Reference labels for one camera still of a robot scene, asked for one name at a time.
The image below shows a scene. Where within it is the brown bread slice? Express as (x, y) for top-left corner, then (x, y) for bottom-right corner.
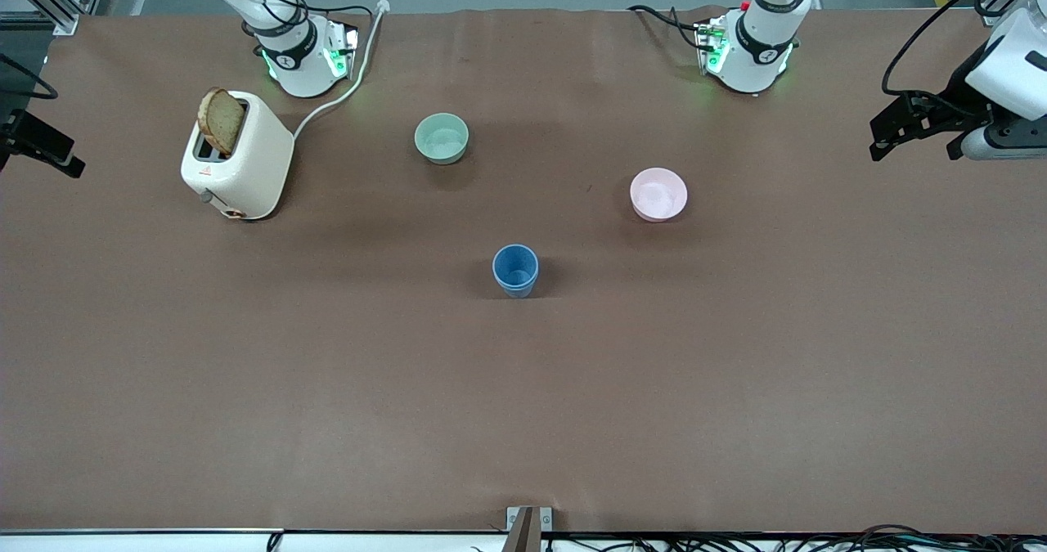
(197, 87), (246, 158)

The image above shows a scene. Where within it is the cream white toaster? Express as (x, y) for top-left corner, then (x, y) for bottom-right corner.
(180, 90), (295, 222)

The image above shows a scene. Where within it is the pink bowl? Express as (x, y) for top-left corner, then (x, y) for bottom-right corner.
(629, 167), (689, 223)

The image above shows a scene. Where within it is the green bowl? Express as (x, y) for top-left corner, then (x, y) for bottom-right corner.
(413, 112), (470, 166)

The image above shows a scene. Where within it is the black right arm wrist cable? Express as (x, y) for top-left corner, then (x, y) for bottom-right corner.
(0, 52), (60, 101)

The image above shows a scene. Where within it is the black arm wrist cable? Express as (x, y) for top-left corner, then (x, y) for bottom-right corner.
(0, 52), (60, 101)
(881, 0), (1031, 115)

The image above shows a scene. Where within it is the black left arm wrist cable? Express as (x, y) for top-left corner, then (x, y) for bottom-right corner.
(881, 0), (1031, 115)

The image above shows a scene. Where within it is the aluminium frame post with bracket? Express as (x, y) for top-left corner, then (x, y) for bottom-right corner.
(0, 0), (111, 38)

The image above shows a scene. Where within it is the black left base cable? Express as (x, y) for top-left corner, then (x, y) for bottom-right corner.
(627, 4), (706, 48)

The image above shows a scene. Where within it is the black base cable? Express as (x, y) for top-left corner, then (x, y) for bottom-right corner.
(627, 4), (706, 48)
(233, 0), (375, 42)

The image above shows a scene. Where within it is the white toaster power cable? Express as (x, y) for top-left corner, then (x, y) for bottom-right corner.
(292, 0), (391, 141)

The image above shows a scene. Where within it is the black right base cable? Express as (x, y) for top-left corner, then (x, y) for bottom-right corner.
(233, 0), (375, 42)

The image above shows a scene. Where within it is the metal table edge bracket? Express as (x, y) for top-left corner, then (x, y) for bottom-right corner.
(506, 505), (554, 552)

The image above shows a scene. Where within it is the brown mounting post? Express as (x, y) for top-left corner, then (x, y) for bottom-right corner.
(509, 507), (537, 552)

